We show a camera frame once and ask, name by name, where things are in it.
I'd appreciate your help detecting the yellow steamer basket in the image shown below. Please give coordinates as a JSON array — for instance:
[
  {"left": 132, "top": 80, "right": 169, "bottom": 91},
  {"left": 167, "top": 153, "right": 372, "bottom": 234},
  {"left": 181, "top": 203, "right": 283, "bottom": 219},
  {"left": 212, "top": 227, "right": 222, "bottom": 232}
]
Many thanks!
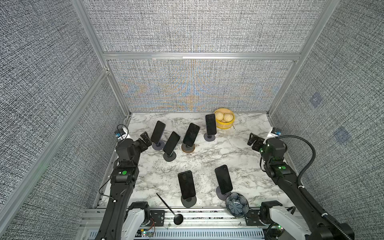
[{"left": 214, "top": 108, "right": 236, "bottom": 130}]

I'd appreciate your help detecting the bun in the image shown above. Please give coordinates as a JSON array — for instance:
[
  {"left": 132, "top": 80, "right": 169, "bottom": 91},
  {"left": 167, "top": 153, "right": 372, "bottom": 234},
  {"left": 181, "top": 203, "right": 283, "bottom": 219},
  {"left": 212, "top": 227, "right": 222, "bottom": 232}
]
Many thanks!
[
  {"left": 215, "top": 112, "right": 225, "bottom": 121},
  {"left": 223, "top": 113, "right": 234, "bottom": 123}
]

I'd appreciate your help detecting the dark flower-shaped bowl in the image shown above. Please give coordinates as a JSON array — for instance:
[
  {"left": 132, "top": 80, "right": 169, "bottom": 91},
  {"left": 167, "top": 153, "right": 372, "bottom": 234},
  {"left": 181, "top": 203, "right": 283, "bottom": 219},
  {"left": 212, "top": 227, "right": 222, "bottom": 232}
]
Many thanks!
[{"left": 226, "top": 193, "right": 250, "bottom": 218}]

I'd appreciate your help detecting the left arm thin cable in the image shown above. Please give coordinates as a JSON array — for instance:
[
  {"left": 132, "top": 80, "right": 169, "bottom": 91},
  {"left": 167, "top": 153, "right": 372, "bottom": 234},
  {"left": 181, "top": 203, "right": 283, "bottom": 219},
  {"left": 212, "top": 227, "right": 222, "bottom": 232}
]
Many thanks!
[{"left": 98, "top": 176, "right": 116, "bottom": 201}]

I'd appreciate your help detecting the blue-edged phone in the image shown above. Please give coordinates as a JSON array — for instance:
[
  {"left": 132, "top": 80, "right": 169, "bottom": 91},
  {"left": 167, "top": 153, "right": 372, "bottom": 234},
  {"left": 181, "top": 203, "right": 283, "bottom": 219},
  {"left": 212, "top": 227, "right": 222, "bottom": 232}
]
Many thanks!
[{"left": 151, "top": 121, "right": 166, "bottom": 145}]

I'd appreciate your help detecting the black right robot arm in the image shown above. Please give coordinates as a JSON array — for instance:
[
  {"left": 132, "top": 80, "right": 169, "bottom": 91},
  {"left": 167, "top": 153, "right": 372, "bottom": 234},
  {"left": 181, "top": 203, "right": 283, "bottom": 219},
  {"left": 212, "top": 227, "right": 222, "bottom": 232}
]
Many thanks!
[{"left": 248, "top": 134, "right": 355, "bottom": 240}]

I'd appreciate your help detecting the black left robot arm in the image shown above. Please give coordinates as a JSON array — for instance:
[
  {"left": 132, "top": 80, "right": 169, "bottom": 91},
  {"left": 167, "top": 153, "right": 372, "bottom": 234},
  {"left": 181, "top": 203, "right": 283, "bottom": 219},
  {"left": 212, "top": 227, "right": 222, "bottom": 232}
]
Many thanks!
[{"left": 96, "top": 132, "right": 152, "bottom": 240}]

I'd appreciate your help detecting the cracked black phone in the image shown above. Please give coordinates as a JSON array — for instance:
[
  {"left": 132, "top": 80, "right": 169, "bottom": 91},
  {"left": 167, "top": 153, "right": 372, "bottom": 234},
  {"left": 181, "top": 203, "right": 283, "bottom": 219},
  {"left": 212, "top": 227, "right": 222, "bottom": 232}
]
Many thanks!
[{"left": 183, "top": 123, "right": 200, "bottom": 147}]

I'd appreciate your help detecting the left bun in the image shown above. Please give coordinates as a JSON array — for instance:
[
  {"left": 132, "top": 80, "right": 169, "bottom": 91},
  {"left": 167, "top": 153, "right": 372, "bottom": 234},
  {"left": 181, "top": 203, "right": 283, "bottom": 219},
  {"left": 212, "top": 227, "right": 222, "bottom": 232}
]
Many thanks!
[{"left": 215, "top": 112, "right": 225, "bottom": 121}]

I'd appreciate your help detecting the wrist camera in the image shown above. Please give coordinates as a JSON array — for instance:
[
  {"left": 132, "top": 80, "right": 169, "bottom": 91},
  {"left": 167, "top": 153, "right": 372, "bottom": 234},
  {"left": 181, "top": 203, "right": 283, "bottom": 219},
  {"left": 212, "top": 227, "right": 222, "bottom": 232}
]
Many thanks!
[
  {"left": 115, "top": 128, "right": 131, "bottom": 141},
  {"left": 270, "top": 127, "right": 282, "bottom": 138}
]

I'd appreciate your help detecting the black ladle spoon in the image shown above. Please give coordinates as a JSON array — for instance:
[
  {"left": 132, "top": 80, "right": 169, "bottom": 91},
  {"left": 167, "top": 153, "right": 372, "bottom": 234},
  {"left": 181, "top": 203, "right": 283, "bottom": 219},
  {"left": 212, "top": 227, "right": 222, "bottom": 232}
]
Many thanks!
[{"left": 156, "top": 193, "right": 184, "bottom": 226}]

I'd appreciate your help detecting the purple front phone stand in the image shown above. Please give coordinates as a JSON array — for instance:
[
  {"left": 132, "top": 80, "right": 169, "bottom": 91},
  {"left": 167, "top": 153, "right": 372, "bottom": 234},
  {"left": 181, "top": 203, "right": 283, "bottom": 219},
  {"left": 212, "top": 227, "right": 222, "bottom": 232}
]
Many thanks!
[{"left": 216, "top": 187, "right": 232, "bottom": 201}]

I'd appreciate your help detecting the right bun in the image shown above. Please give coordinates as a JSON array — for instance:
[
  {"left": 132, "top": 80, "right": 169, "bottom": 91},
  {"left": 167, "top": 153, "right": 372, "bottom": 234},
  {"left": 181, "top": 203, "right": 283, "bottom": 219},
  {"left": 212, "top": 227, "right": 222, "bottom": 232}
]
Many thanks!
[{"left": 223, "top": 113, "right": 234, "bottom": 123}]

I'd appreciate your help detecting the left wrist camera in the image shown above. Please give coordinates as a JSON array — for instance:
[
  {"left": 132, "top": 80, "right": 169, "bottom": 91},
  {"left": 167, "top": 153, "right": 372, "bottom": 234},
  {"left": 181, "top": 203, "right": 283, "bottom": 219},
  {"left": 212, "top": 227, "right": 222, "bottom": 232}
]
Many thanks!
[{"left": 115, "top": 128, "right": 131, "bottom": 141}]

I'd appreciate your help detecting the purple-edged black phone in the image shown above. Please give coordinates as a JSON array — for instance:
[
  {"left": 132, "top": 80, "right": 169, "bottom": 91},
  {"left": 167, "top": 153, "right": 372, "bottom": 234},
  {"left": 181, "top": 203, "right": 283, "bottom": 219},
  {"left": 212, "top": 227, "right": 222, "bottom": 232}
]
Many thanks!
[{"left": 206, "top": 114, "right": 217, "bottom": 136}]

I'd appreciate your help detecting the aluminium front rail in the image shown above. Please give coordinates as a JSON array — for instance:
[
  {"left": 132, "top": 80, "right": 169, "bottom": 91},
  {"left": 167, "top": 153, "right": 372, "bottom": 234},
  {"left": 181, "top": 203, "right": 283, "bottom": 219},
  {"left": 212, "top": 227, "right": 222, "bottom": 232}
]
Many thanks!
[{"left": 78, "top": 206, "right": 304, "bottom": 240}]

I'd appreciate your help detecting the dark grey front stand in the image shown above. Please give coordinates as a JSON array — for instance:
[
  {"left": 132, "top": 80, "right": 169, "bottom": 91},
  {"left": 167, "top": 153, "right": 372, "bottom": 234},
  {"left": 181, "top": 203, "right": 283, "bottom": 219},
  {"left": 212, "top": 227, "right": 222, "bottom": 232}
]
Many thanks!
[{"left": 181, "top": 196, "right": 197, "bottom": 208}]

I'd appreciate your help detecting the dark grey round stand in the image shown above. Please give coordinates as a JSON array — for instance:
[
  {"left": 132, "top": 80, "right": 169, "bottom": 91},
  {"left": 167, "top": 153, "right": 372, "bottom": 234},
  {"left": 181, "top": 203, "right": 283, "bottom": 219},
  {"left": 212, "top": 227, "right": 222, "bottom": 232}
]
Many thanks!
[{"left": 163, "top": 152, "right": 177, "bottom": 162}]

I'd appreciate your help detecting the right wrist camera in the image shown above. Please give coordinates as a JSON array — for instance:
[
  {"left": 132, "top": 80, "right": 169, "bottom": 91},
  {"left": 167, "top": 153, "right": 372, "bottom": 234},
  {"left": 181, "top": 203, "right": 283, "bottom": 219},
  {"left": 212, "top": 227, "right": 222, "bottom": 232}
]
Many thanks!
[{"left": 270, "top": 127, "right": 282, "bottom": 138}]

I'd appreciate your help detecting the wooden base phone stand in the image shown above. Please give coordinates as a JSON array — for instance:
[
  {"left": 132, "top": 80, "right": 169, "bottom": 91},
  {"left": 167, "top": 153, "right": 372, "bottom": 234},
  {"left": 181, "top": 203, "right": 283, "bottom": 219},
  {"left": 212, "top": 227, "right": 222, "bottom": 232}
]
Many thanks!
[{"left": 182, "top": 144, "right": 196, "bottom": 154}]

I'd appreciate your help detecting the teal-edged black phone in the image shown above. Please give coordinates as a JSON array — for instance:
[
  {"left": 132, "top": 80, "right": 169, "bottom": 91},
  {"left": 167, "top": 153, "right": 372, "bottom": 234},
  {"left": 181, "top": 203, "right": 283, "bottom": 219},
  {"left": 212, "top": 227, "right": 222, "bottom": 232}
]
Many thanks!
[{"left": 163, "top": 132, "right": 181, "bottom": 156}]

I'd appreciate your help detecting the purple-grey back stand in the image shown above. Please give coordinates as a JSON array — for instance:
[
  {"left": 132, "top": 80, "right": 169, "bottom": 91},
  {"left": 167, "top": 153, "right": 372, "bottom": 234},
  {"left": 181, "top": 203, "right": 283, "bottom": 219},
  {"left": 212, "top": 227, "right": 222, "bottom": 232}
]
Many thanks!
[{"left": 204, "top": 133, "right": 216, "bottom": 142}]

